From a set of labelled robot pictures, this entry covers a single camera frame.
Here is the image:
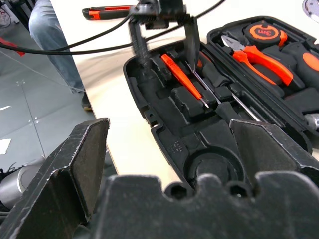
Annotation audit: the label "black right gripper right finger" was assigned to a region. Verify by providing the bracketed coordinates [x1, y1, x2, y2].
[229, 119, 319, 186]

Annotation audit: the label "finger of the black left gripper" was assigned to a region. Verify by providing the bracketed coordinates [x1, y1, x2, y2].
[128, 21, 151, 69]
[183, 16, 200, 72]

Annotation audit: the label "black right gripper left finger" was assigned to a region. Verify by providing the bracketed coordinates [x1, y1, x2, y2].
[0, 117, 111, 239]

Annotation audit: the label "black-handled thin screwdriver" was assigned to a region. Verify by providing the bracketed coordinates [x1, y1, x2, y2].
[185, 61, 240, 123]

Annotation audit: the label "silver metal tool head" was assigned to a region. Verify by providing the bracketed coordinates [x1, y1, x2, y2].
[303, 113, 319, 132]

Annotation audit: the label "black plastic tool case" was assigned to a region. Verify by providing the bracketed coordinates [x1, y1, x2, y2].
[123, 15, 319, 198]

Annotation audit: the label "orange slim tester screwdriver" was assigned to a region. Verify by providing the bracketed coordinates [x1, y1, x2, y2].
[160, 53, 210, 109]

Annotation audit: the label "orange and black screwdriver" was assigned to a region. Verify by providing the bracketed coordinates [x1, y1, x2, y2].
[197, 51, 262, 122]

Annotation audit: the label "silver robot body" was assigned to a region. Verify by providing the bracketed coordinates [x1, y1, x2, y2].
[0, 156, 46, 210]

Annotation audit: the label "orange and black utility knife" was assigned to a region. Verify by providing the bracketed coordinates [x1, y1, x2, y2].
[82, 5, 137, 21]

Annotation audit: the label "orange and black tape measure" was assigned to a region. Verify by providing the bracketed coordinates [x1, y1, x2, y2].
[242, 20, 289, 48]

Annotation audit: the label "person in blue jeans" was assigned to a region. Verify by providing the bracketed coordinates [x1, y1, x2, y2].
[28, 0, 93, 112]

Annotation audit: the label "silver round metal object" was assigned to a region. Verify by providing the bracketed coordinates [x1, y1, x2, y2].
[302, 0, 319, 17]

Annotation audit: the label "red object on floor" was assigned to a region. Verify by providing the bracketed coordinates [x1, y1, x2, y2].
[0, 36, 26, 57]

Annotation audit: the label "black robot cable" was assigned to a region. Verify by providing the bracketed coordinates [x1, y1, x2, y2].
[0, 0, 226, 56]
[64, 12, 134, 50]

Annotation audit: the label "orange-handled pliers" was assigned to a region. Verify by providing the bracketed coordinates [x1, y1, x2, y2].
[220, 34, 306, 91]

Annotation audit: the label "black and orange hammer handle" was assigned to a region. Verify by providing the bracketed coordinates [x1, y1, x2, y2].
[281, 41, 319, 88]

